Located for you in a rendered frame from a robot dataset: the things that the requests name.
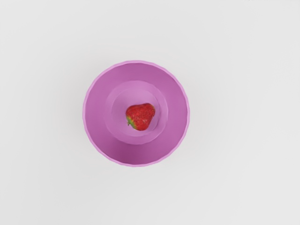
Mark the red strawberry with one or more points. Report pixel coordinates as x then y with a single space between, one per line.
140 116

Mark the pink bowl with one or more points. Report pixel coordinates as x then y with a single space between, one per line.
105 98

